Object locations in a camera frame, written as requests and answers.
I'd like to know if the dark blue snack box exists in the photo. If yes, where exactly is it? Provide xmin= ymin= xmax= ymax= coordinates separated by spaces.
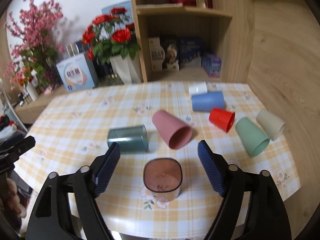
xmin=180 ymin=37 xmax=203 ymax=68

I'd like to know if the red rose bouquet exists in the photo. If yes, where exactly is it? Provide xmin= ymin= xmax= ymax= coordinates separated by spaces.
xmin=81 ymin=7 xmax=140 ymax=64

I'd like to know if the green plastic cup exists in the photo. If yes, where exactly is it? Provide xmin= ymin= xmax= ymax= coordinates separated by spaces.
xmin=235 ymin=117 xmax=270 ymax=158

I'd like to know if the silver and blue gift box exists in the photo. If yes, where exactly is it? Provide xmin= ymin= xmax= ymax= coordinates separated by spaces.
xmin=66 ymin=41 xmax=84 ymax=57

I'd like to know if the left hand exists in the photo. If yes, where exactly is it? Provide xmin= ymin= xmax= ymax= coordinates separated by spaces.
xmin=1 ymin=178 xmax=27 ymax=218

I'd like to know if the tall blue box behind roses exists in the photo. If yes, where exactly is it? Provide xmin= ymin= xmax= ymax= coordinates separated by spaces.
xmin=101 ymin=0 xmax=133 ymax=18

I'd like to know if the yellow plaid floral tablecloth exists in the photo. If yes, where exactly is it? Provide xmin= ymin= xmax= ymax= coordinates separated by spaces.
xmin=15 ymin=82 xmax=300 ymax=239

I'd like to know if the light blue probiotics box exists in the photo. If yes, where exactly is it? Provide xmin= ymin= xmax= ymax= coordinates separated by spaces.
xmin=56 ymin=53 xmax=98 ymax=93

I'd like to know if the red small cup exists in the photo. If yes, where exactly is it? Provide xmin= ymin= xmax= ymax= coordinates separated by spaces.
xmin=209 ymin=108 xmax=235 ymax=133

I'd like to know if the white slim vase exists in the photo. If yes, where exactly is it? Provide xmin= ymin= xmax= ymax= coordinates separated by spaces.
xmin=26 ymin=82 xmax=39 ymax=101

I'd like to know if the pink blossom branch arrangement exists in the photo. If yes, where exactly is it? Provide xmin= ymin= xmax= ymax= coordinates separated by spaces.
xmin=3 ymin=0 xmax=63 ymax=88

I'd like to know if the blue plastic cup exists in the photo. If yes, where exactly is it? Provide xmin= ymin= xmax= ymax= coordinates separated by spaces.
xmin=191 ymin=91 xmax=225 ymax=112

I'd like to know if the white small cup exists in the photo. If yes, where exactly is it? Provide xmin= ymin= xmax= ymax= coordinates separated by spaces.
xmin=188 ymin=82 xmax=208 ymax=97

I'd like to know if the pink plastic cup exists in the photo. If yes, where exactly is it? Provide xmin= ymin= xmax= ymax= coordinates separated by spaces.
xmin=152 ymin=110 xmax=193 ymax=150

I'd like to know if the beige plastic cup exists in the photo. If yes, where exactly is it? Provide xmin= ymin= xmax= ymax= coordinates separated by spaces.
xmin=256 ymin=109 xmax=286 ymax=140

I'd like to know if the gold embossed tray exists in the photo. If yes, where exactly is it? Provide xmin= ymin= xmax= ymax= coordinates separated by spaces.
xmin=98 ymin=73 xmax=124 ymax=87

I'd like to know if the purple box on shelf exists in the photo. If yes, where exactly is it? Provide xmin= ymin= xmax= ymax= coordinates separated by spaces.
xmin=201 ymin=53 xmax=222 ymax=78

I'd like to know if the brown translucent cup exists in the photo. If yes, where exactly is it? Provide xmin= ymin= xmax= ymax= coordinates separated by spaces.
xmin=143 ymin=158 xmax=183 ymax=202

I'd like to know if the wooden shelf unit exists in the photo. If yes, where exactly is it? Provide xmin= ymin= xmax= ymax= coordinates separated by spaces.
xmin=131 ymin=0 xmax=255 ymax=83

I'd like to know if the white faceted vase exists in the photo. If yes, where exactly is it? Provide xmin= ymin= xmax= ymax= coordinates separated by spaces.
xmin=110 ymin=55 xmax=142 ymax=85

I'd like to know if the white and black snack box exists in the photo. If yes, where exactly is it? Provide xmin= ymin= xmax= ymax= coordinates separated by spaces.
xmin=149 ymin=36 xmax=180 ymax=72

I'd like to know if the teal translucent cup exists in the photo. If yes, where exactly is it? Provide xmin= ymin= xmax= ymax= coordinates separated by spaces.
xmin=107 ymin=125 xmax=149 ymax=153

